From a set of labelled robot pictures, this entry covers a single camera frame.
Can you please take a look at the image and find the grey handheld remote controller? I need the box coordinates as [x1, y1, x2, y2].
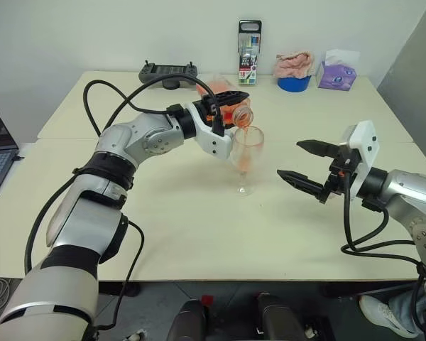
[138, 60, 201, 90]

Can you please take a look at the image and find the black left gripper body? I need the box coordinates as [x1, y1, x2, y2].
[192, 94, 222, 124]

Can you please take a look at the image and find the marker pen pack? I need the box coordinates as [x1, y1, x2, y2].
[237, 19, 263, 87]

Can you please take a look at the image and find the pink towel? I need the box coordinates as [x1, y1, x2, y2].
[273, 50, 315, 80]

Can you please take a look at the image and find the white tissue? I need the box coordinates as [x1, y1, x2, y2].
[322, 48, 361, 67]

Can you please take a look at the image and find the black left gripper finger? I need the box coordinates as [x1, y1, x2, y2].
[212, 90, 251, 107]

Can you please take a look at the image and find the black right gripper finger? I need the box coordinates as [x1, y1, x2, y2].
[296, 139, 342, 159]
[276, 169, 327, 203]

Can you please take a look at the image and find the plastic bottle with orange liquid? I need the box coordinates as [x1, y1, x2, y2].
[198, 73, 256, 128]

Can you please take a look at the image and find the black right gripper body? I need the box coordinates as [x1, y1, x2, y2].
[320, 144, 359, 204]

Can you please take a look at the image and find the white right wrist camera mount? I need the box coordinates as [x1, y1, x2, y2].
[340, 119, 383, 200]

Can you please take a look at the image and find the grey sneaker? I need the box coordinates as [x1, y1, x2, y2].
[359, 295, 423, 338]

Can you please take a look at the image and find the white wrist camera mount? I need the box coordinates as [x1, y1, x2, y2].
[183, 101, 235, 161]
[340, 119, 383, 200]

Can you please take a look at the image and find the clear wine glass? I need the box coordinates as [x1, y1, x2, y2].
[232, 126, 266, 196]

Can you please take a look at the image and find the purple tissue box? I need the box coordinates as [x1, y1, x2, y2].
[316, 59, 358, 92]

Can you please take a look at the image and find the grey partition panel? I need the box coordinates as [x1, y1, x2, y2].
[376, 0, 426, 143]

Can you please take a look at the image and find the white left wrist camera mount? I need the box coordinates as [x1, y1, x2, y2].
[183, 101, 235, 161]

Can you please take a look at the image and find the blue jeans leg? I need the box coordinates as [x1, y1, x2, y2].
[388, 283, 426, 331]

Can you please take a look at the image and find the dark rounded shape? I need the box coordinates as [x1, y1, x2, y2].
[257, 293, 299, 341]
[168, 299, 209, 341]

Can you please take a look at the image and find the blue bowl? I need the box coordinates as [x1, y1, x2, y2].
[277, 74, 312, 94]

